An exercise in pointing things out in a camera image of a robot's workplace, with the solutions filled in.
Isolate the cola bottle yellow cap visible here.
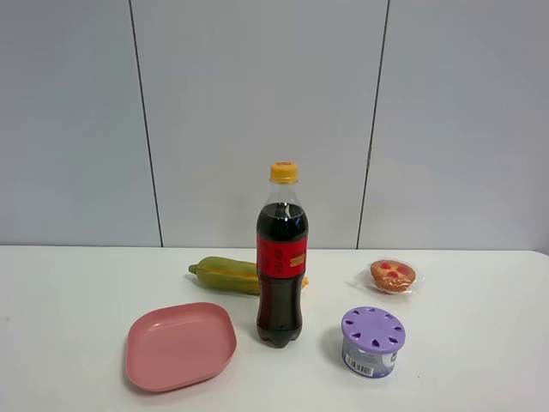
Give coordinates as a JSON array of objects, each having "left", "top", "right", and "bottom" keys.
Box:
[{"left": 256, "top": 161, "right": 309, "bottom": 348}]

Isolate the toy corn cob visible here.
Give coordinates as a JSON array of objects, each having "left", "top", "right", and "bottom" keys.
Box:
[{"left": 187, "top": 256, "right": 310, "bottom": 296}]

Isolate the wrapped fruit tart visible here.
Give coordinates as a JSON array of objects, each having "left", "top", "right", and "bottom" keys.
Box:
[{"left": 349, "top": 258, "right": 425, "bottom": 295}]

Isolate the purple lid air freshener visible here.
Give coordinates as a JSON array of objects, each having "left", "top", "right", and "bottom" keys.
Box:
[{"left": 341, "top": 306, "right": 406, "bottom": 379}]

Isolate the pink square plate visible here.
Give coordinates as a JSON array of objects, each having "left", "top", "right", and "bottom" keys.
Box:
[{"left": 125, "top": 302, "right": 237, "bottom": 393}]

